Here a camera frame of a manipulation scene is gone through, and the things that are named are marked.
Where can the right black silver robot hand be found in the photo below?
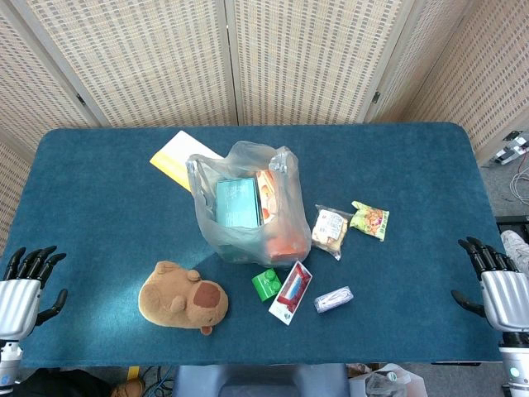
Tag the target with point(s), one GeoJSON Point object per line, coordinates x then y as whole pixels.
{"type": "Point", "coordinates": [506, 297]}

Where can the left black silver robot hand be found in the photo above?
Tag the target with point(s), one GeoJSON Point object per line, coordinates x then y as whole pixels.
{"type": "Point", "coordinates": [16, 306]}

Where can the translucent grey plastic bag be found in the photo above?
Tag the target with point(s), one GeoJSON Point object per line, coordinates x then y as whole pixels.
{"type": "Point", "coordinates": [239, 244]}

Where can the teal cardboard box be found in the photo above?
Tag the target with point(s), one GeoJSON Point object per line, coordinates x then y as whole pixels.
{"type": "Point", "coordinates": [237, 202]}

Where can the white orange snack package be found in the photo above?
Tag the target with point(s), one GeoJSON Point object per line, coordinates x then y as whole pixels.
{"type": "Point", "coordinates": [268, 198]}

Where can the crumpled clear plastic bag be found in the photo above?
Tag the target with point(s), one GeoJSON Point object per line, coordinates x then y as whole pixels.
{"type": "Point", "coordinates": [384, 384]}

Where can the clear cookie packet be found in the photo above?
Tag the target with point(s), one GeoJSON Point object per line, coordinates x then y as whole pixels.
{"type": "Point", "coordinates": [330, 229]}

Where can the white sneaker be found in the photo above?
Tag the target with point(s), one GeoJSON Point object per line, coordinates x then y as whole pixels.
{"type": "Point", "coordinates": [516, 248]}

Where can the blue table cloth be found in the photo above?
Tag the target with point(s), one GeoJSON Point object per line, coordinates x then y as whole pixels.
{"type": "Point", "coordinates": [103, 207]}

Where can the yellow tape strip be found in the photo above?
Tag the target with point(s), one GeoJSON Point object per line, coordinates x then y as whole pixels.
{"type": "Point", "coordinates": [132, 373]}

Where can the brown shoe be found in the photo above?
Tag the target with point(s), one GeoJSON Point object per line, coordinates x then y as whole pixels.
{"type": "Point", "coordinates": [130, 388]}

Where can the white power strip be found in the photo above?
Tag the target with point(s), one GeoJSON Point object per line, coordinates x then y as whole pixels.
{"type": "Point", "coordinates": [512, 149]}

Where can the green snack packet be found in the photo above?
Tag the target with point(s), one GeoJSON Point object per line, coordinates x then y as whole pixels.
{"type": "Point", "coordinates": [370, 221]}

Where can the brown capybara plush toy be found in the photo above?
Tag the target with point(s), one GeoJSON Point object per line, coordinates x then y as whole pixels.
{"type": "Point", "coordinates": [182, 297]}

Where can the woven folding screen panel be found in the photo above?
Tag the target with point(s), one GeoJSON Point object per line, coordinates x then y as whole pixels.
{"type": "Point", "coordinates": [475, 74]}
{"type": "Point", "coordinates": [29, 91]}
{"type": "Point", "coordinates": [310, 62]}
{"type": "Point", "coordinates": [144, 62]}

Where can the black screen hinge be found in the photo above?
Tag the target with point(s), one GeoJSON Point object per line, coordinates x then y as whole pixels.
{"type": "Point", "coordinates": [81, 99]}
{"type": "Point", "coordinates": [375, 97]}

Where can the red white card box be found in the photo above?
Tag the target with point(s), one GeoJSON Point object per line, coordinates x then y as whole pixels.
{"type": "Point", "coordinates": [289, 293]}

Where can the yellow white booklet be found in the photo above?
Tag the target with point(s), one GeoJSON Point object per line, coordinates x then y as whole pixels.
{"type": "Point", "coordinates": [177, 153]}

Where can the green toy brick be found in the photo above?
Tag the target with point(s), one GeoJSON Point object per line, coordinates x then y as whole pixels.
{"type": "Point", "coordinates": [266, 285]}

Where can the blue grey chair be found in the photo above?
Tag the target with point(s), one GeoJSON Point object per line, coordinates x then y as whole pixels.
{"type": "Point", "coordinates": [260, 380]}

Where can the black metal frame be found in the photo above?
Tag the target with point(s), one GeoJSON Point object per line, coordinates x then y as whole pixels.
{"type": "Point", "coordinates": [512, 223]}

